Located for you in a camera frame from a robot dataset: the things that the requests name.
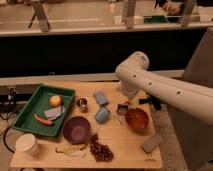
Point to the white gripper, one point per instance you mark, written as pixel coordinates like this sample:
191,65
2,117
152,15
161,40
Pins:
134,103

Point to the green plastic tray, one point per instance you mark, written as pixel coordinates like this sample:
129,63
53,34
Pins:
39,104

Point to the orange bowl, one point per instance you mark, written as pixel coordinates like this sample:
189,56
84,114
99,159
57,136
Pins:
137,119

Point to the purple bowl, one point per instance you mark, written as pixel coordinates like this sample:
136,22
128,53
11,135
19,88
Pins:
77,130

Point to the grey cloth in tray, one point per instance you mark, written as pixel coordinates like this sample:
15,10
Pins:
54,113

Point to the white paper cup stack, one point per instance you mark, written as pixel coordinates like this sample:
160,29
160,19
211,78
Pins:
28,144

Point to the yellow banana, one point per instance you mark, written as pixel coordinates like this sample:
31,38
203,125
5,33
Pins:
72,150

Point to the blue sponge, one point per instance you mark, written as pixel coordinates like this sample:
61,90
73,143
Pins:
100,98

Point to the black handled tool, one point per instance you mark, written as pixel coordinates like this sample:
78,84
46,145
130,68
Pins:
144,100

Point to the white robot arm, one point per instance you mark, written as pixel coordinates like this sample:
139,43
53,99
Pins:
193,99

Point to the light blue mug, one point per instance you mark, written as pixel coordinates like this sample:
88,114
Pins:
102,115

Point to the grey rectangular block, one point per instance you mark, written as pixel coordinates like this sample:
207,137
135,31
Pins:
151,143

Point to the bunch of dark grapes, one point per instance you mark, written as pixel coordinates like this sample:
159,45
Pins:
101,153

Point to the small metal cup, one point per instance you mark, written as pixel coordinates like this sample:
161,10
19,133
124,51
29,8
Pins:
82,104

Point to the yellow red apple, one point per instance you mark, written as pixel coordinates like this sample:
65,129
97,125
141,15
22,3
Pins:
55,101

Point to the black binder clip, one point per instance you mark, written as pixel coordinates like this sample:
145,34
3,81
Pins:
122,109

